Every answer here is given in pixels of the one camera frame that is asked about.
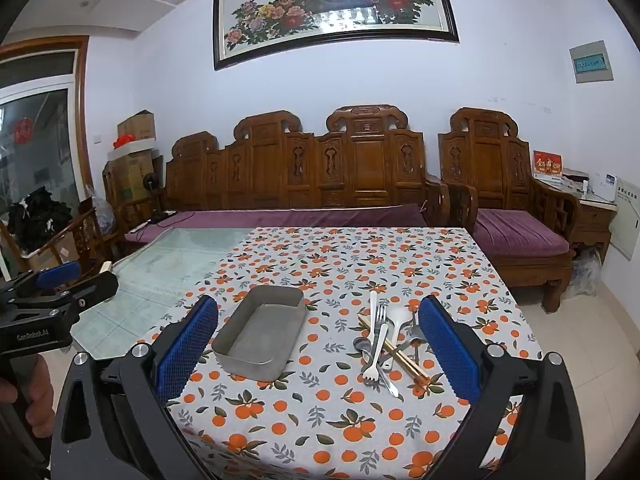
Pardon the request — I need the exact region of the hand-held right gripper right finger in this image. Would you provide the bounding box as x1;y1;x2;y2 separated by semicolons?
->
417;295;586;480

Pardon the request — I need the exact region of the black fan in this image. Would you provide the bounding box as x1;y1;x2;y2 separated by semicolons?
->
141;174;163;221

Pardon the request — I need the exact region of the framed peacock painting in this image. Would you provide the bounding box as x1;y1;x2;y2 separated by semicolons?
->
212;0;460;72

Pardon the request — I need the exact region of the wooden chopstick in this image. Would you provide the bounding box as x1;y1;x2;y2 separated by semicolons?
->
358;314;430;383
358;317;425;390

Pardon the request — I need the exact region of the carved wooden sofa bench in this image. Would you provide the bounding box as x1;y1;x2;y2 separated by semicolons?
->
102;105;451;261

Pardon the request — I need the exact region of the wooden side table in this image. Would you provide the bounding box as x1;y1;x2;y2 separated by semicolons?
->
530;177;618;266

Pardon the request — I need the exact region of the white ceramic spoon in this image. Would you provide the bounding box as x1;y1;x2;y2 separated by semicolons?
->
387;306;412;356

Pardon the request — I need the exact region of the purple sofa cushion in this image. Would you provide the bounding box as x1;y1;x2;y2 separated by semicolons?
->
124;204;428;248

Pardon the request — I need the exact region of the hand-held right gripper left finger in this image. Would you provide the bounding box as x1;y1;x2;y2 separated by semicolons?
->
50;295;221;480

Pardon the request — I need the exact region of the rectangular metal tray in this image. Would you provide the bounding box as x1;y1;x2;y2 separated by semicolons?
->
211;286;307;382

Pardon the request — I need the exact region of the wooden framed glass door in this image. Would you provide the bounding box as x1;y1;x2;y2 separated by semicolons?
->
0;35;96;281

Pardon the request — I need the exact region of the purple armchair cushion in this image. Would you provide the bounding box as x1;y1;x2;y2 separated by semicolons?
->
472;209;571;258

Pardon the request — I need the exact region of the orange-printed tablecloth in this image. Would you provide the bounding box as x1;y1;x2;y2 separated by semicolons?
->
135;226;543;480

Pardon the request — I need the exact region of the clear plastic bag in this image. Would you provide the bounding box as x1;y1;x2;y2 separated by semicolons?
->
85;187;118;236

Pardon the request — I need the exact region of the black cloth pile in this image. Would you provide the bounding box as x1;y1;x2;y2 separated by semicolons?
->
7;187;73;251

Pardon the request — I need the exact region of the small cardboard box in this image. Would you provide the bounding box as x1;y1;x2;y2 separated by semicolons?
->
117;110;156;142

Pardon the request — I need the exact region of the translucent plastic bag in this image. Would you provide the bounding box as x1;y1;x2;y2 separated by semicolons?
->
570;250;603;296

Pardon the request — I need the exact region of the large cardboard box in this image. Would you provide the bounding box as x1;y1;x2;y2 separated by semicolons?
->
107;152;156;201

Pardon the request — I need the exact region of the wooden chair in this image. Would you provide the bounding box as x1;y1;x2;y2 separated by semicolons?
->
0;205;126;281

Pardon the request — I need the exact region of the white wall electrical box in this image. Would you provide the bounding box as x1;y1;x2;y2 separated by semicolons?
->
569;40;615;84

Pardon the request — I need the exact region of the carved wooden armchair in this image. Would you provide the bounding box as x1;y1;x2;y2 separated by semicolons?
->
437;106;582;313

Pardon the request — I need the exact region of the person's left hand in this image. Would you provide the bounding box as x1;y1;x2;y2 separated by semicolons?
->
0;352;55;423

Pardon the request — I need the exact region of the red desk calendar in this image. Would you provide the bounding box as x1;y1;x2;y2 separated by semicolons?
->
532;150;565;177

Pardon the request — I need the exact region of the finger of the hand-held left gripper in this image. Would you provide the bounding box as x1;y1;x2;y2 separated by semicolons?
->
0;261;82;308
62;273;120;315

